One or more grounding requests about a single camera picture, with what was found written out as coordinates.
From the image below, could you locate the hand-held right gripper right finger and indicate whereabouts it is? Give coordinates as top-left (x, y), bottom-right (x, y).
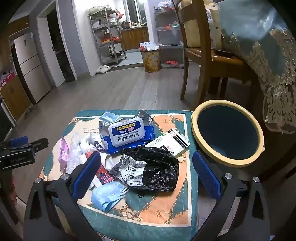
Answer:
top-left (192, 150), bottom-right (271, 241)

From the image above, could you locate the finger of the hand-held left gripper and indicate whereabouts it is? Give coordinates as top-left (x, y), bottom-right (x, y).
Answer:
top-left (23, 138), bottom-right (48, 156)
top-left (0, 136), bottom-right (28, 149)

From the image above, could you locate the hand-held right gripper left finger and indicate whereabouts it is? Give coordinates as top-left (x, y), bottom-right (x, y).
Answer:
top-left (23, 152), bottom-right (102, 241)

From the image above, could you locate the clear plastic bag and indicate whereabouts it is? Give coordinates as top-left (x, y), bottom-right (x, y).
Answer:
top-left (67, 132), bottom-right (102, 167)

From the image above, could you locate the blue bin with yellow rim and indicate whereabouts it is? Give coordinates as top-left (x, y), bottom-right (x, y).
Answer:
top-left (191, 99), bottom-right (265, 166)

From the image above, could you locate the red white wrapper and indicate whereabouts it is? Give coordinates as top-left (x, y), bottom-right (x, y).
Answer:
top-left (92, 142), bottom-right (116, 188)

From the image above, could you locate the pink plastic wrapper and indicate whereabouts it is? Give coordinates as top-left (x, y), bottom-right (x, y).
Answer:
top-left (58, 137), bottom-right (70, 166)

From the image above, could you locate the grey shipping bag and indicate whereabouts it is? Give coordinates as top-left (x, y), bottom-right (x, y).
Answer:
top-left (110, 154), bottom-right (148, 187)

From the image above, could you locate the teal orange printed cushion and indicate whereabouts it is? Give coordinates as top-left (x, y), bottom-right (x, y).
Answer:
top-left (38, 109), bottom-right (199, 237)

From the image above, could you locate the black plastic bag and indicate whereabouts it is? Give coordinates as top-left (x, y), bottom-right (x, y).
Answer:
top-left (120, 146), bottom-right (179, 192)

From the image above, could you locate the silver refrigerator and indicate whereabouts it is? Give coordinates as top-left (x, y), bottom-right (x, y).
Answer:
top-left (10, 32), bottom-right (52, 103)

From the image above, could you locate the wooden chair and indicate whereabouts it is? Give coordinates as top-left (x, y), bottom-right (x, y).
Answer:
top-left (172, 0), bottom-right (252, 109)

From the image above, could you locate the patterned waste bin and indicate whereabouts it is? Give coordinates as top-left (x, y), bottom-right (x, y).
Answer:
top-left (140, 42), bottom-right (160, 73)

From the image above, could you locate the metal shelf rack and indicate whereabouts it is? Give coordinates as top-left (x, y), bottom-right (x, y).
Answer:
top-left (88, 8), bottom-right (127, 66)

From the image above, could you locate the grey shelf rack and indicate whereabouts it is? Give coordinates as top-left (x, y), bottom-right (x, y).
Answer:
top-left (154, 6), bottom-right (185, 69)

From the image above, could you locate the teal lace-trimmed tablecloth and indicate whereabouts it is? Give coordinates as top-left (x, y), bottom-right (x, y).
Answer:
top-left (217, 0), bottom-right (296, 135)

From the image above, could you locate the wooden kitchen counter cabinet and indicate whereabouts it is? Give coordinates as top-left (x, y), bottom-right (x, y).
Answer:
top-left (121, 25), bottom-right (149, 51)

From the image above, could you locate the paper bag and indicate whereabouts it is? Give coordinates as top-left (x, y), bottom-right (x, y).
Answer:
top-left (185, 0), bottom-right (222, 50)

